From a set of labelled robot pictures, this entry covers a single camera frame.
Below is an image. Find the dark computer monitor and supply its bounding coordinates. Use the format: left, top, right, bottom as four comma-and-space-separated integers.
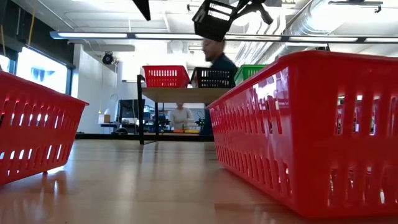
118, 98, 138, 121

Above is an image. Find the black plastic basket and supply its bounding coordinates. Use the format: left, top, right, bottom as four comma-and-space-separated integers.
192, 0, 237, 43
190, 67, 238, 89

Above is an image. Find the black round wall fixture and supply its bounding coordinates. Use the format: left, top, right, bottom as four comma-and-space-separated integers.
101, 51, 114, 65

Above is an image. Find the red plastic basket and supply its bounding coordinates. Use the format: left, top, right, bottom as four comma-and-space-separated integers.
142, 65, 190, 89
0, 70, 90, 187
207, 50, 398, 218

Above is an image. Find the long overhead light bar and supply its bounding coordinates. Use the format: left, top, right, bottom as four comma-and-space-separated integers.
49, 30, 398, 44

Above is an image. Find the person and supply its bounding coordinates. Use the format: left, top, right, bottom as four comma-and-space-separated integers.
169, 103, 195, 131
198, 37, 239, 138

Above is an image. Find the bright window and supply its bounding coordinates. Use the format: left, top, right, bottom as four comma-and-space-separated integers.
0, 46, 74, 96

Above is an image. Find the silver ventilation duct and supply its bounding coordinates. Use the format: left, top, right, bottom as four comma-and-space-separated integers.
284, 0, 398, 57

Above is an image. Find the wooden shelf with black legs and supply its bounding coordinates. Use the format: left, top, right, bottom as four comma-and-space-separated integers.
136, 73, 233, 146

